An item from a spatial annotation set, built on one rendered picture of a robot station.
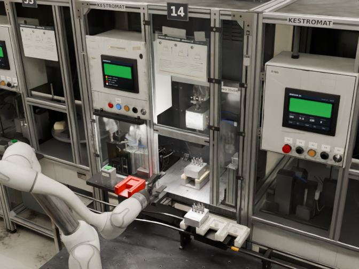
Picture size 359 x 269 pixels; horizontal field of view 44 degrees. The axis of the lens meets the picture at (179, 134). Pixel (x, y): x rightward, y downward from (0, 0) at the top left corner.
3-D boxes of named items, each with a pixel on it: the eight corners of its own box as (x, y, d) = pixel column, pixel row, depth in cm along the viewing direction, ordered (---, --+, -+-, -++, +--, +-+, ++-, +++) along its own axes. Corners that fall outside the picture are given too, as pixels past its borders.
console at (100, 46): (90, 110, 279) (82, 36, 260) (118, 95, 301) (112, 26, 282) (146, 122, 260) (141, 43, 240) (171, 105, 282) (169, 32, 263)
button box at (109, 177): (101, 184, 285) (100, 168, 280) (109, 179, 292) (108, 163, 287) (111, 188, 282) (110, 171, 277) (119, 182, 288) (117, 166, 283)
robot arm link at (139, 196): (141, 199, 223) (147, 194, 227) (126, 195, 227) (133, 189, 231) (142, 214, 226) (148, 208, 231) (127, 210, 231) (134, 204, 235)
